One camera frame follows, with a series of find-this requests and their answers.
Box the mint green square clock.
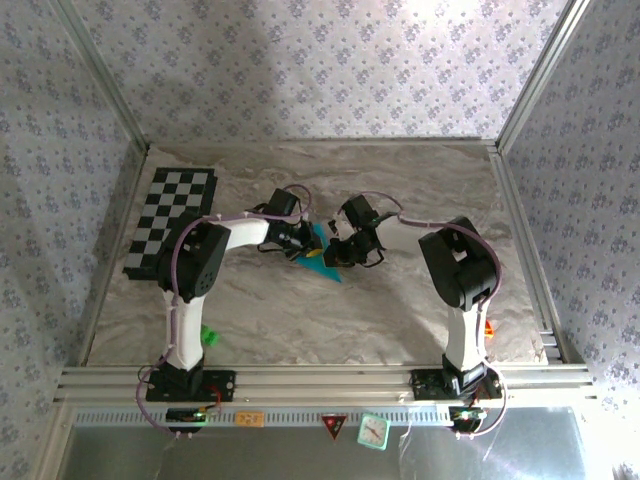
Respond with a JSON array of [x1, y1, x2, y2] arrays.
[[356, 413, 391, 451]]

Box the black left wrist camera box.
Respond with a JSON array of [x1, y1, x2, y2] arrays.
[[267, 188, 302, 217]]

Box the aluminium side rail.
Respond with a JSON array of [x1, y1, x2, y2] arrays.
[[77, 149, 151, 366], [487, 149, 574, 364]]

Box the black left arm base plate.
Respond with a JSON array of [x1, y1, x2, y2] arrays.
[[144, 368, 236, 403]]

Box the aluminium back rail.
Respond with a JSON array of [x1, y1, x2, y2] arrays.
[[147, 136, 499, 149]]

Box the right controller circuit board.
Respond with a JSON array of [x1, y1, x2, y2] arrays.
[[448, 405, 487, 432]]

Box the aluminium front rail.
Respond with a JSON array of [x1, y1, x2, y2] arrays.
[[53, 363, 599, 404]]

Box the shiny metal panel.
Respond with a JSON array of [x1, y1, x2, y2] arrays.
[[54, 407, 586, 480]]

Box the black white chessboard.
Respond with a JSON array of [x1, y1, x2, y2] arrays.
[[122, 167, 219, 282]]

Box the red triangle sticker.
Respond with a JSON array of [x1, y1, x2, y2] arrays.
[[320, 413, 347, 442]]

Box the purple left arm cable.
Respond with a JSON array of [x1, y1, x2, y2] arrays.
[[134, 183, 314, 441]]

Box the aluminium corner post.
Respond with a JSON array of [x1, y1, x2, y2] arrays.
[[49, 0, 151, 154], [494, 0, 599, 154]]

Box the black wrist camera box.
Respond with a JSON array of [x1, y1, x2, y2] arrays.
[[339, 194, 377, 227], [267, 188, 302, 217]]

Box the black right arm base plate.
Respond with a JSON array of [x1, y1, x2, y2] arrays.
[[409, 368, 503, 401]]

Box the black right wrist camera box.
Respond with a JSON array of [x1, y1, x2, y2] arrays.
[[339, 194, 377, 227]]

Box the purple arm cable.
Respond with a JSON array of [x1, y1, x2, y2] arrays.
[[339, 191, 509, 441], [134, 183, 314, 441]]

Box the grey slotted cable duct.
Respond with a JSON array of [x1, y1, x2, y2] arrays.
[[72, 405, 451, 427]]

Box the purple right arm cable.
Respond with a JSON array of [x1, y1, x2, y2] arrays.
[[339, 191, 509, 441]]

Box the blue cloth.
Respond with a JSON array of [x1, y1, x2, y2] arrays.
[[294, 222, 346, 286]]

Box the controller circuit board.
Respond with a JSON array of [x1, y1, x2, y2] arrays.
[[448, 405, 487, 432], [165, 407, 209, 426]]

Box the left controller circuit board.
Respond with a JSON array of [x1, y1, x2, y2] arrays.
[[165, 407, 209, 426]]

